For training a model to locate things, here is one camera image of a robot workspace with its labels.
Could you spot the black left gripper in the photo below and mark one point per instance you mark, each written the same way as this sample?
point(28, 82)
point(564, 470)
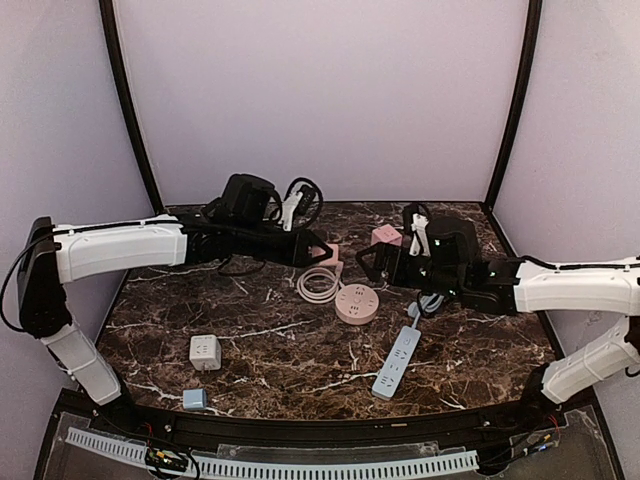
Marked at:
point(300, 248)

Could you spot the small pink plug adapter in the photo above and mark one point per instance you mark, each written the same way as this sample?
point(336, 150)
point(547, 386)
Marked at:
point(334, 262)

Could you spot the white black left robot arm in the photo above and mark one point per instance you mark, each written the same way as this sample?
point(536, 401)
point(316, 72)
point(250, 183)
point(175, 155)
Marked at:
point(249, 219)

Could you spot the small circuit board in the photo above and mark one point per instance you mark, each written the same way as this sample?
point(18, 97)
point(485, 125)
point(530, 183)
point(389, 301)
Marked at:
point(165, 460)

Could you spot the pink cube socket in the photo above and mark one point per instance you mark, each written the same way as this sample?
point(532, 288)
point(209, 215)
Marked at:
point(386, 234)

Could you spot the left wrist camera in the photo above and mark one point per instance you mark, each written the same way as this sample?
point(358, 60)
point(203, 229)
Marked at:
point(297, 202)

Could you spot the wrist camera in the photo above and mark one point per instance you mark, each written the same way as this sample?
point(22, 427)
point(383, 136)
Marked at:
point(297, 202)
point(416, 218)

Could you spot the black front rail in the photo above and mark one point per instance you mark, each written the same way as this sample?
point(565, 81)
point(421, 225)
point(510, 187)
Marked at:
point(470, 428)

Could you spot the blue power strip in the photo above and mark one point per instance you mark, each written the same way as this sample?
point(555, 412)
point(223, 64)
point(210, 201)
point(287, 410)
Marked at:
point(396, 363)

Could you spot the round pink power strip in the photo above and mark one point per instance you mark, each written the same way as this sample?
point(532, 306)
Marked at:
point(356, 304)

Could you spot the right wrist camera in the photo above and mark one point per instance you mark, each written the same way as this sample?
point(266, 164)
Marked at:
point(416, 218)

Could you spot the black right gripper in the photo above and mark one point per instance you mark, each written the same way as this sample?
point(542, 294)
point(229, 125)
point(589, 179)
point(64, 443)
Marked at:
point(393, 263)

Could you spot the white cable duct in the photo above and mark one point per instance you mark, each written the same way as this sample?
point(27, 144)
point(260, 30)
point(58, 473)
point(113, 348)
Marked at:
point(413, 461)

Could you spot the white cube socket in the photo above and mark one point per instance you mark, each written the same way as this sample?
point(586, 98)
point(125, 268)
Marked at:
point(205, 353)

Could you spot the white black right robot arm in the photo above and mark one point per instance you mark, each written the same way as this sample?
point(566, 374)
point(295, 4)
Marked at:
point(448, 262)

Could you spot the small blue plug adapter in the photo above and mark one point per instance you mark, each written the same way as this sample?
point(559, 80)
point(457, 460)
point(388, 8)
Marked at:
point(195, 400)

